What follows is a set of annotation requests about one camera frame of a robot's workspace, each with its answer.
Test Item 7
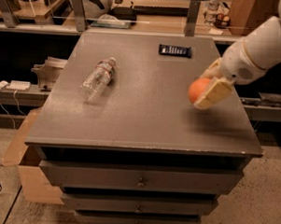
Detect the small bottle on shelf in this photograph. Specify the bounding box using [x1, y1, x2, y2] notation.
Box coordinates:
[204, 0, 219, 26]

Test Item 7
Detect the black pouch on shelf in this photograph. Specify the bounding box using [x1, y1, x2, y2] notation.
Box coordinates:
[109, 7, 137, 22]

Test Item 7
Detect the clear plastic water bottle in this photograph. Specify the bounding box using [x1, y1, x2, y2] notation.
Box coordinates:
[79, 58, 117, 104]

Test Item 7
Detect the metal shelf post far left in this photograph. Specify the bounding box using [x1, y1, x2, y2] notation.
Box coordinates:
[0, 0, 19, 28]

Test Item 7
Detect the orange fruit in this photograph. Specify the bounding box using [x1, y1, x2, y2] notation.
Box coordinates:
[188, 78, 211, 103]

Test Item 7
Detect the white power strip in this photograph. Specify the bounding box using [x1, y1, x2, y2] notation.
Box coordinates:
[7, 80, 31, 91]

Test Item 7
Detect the cardboard box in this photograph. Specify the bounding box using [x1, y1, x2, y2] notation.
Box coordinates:
[1, 108, 63, 204]

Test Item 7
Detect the beige bracket object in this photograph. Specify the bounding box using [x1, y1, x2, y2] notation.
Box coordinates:
[31, 57, 67, 91]

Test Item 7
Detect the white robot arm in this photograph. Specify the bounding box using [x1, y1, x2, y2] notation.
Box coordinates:
[189, 0, 281, 110]

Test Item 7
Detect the wooden box on shelf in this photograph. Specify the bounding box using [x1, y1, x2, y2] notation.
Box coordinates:
[228, 0, 279, 36]

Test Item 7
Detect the black keyboard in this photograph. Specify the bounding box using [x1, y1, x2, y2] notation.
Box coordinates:
[133, 6, 188, 17]

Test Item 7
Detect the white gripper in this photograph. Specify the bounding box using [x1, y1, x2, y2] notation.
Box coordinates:
[194, 39, 267, 110]

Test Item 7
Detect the clear plastic bag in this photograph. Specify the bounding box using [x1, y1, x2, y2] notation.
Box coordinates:
[91, 14, 132, 29]

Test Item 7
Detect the white cable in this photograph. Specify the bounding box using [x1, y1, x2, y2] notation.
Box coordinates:
[0, 79, 28, 131]

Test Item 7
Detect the metal shelf post right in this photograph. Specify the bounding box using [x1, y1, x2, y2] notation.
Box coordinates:
[184, 0, 202, 36]

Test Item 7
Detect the metal shelf post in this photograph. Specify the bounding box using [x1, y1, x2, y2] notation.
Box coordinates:
[184, 0, 202, 36]
[72, 0, 87, 32]
[0, 0, 19, 28]

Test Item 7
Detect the grey drawer cabinet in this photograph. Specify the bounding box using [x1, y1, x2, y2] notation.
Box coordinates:
[26, 31, 262, 224]

